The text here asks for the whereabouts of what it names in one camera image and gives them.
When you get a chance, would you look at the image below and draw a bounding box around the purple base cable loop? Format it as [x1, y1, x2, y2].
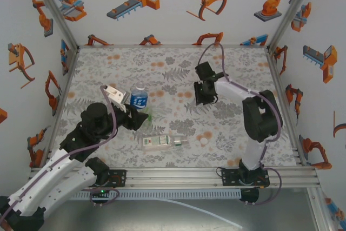
[89, 188, 120, 208]
[215, 166, 282, 206]

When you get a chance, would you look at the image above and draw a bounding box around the clear bottle lime green label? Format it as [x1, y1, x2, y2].
[139, 106, 155, 132]

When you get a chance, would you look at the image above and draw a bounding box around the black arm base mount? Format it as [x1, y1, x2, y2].
[221, 167, 270, 188]
[107, 169, 128, 188]

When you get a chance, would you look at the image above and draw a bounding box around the white slotted cable duct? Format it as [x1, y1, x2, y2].
[45, 189, 242, 201]

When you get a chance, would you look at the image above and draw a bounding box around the aluminium frame long rail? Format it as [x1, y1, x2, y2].
[29, 166, 320, 189]

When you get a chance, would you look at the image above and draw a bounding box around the clear bottle dark green label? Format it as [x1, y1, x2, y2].
[142, 134, 189, 153]

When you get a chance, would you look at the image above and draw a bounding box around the floral fern print tablecloth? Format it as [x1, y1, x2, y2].
[50, 47, 301, 168]

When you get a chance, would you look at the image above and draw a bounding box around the aluminium frame post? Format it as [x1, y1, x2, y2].
[267, 0, 321, 52]
[29, 0, 81, 51]

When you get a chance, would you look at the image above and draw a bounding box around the aluminium frame side rail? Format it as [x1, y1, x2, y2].
[43, 49, 81, 167]
[266, 49, 308, 166]

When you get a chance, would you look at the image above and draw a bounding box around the clear bottle blue label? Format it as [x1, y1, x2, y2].
[130, 82, 149, 110]

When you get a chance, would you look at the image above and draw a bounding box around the white plastic tube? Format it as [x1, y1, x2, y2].
[158, 197, 243, 229]

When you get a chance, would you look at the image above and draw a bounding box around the aluminium frame thin rail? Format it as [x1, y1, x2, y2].
[77, 43, 269, 50]

